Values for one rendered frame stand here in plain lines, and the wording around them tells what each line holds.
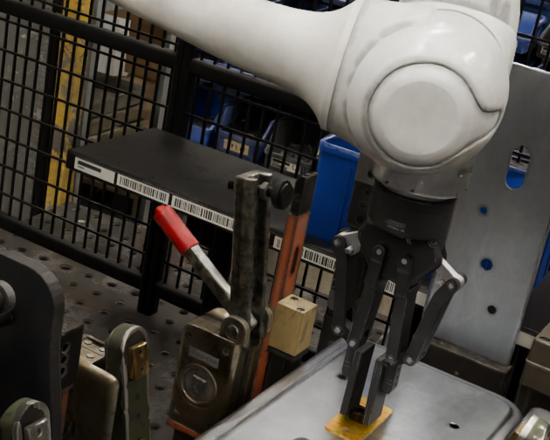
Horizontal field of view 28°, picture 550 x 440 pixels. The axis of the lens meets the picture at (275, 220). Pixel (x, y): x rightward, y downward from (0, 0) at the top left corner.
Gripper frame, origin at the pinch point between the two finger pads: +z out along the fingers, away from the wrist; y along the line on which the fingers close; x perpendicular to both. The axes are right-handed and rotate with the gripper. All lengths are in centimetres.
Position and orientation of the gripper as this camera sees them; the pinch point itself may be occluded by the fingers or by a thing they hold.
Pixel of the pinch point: (367, 383)
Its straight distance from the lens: 106.6
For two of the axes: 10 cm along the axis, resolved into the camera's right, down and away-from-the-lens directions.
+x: 4.9, -2.2, 8.4
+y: 8.5, 3.3, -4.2
